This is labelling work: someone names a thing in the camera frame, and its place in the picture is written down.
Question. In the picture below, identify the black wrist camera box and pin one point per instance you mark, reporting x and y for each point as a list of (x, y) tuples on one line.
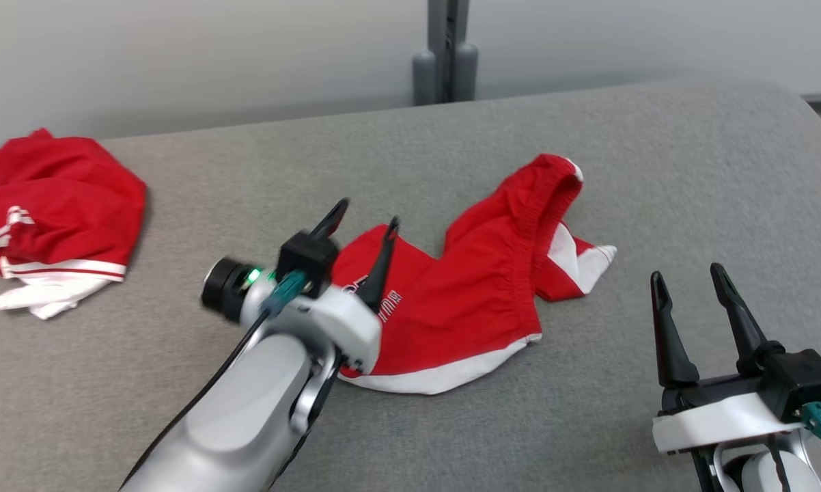
[(806, 379), (308, 260)]

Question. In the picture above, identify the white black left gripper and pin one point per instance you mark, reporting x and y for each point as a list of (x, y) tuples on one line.
[(342, 328)]

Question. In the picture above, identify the red jersey white striped sleeves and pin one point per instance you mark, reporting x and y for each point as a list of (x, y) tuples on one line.
[(69, 191)]

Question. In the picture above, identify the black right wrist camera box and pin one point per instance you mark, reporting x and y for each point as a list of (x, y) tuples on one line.
[(806, 379)]

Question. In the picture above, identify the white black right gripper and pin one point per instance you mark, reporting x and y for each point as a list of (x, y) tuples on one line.
[(718, 420)]

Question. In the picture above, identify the red shorts with white hem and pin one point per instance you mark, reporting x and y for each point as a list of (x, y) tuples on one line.
[(479, 294)]

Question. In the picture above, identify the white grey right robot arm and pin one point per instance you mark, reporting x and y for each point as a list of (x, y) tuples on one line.
[(752, 475)]

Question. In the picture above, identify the grey double partition post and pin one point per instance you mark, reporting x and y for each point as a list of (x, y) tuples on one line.
[(444, 55)]

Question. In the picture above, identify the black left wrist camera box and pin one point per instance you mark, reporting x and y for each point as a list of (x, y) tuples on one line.
[(308, 260)]

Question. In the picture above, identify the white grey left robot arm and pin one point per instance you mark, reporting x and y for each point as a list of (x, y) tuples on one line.
[(246, 424)]

